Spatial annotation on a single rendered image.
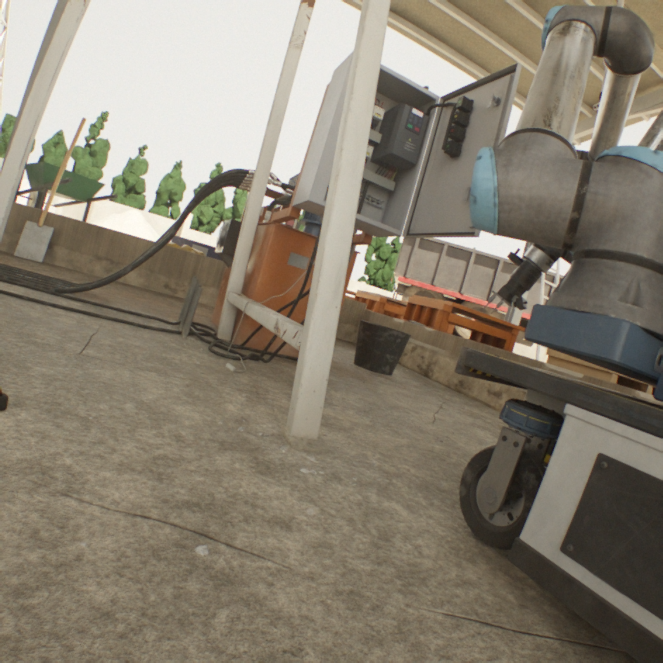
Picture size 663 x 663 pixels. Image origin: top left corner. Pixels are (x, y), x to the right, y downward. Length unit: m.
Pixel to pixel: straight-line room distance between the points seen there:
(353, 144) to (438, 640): 1.00
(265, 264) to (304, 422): 1.11
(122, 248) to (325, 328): 2.88
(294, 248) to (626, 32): 1.47
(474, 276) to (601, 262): 9.31
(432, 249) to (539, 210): 9.26
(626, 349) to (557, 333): 0.10
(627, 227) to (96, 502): 0.82
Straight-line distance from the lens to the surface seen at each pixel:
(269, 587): 0.53
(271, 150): 2.13
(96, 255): 3.72
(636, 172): 0.74
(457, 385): 2.81
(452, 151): 1.57
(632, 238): 0.70
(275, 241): 1.96
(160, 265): 3.67
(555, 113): 0.89
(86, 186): 5.21
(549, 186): 0.72
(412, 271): 9.86
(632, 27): 1.26
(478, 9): 7.18
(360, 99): 1.17
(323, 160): 1.54
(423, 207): 1.64
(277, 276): 1.97
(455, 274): 9.92
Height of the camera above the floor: 0.33
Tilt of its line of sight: 4 degrees down
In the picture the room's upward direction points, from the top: 16 degrees clockwise
